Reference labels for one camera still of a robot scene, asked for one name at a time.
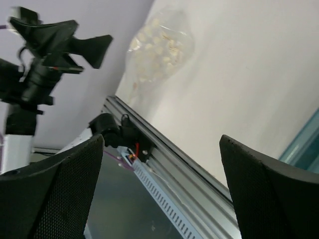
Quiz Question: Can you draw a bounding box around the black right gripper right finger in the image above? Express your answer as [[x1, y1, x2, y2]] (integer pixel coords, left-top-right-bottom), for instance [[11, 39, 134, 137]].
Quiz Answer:
[[219, 135, 319, 239]]

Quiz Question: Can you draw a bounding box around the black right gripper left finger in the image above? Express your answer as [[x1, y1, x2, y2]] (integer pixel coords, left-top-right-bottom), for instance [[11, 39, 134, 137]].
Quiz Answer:
[[0, 135, 104, 239]]

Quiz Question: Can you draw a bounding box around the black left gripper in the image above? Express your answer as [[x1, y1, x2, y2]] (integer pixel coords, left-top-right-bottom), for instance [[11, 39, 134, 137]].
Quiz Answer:
[[0, 17, 113, 110]]

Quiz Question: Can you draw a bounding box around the clear zip top bag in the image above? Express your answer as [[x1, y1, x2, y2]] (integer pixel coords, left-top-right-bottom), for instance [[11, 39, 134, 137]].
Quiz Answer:
[[125, 5, 195, 100]]

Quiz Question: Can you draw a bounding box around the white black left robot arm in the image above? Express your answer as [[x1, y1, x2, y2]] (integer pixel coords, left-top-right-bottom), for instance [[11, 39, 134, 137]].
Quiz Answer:
[[0, 16, 113, 174]]

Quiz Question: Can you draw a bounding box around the teal plastic tray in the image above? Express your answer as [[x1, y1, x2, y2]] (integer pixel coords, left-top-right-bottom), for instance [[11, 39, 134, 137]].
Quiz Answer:
[[279, 109, 319, 174]]

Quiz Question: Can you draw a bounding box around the aluminium front rail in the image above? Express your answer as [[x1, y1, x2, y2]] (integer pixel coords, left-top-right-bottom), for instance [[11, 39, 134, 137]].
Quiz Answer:
[[103, 96, 241, 239]]

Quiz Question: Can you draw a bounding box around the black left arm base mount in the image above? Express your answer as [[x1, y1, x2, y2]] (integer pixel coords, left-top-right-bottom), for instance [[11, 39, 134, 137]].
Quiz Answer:
[[89, 113, 154, 163]]

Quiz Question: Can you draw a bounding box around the white slotted cable duct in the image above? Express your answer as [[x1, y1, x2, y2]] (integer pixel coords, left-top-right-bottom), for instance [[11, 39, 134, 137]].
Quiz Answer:
[[117, 146, 202, 239]]

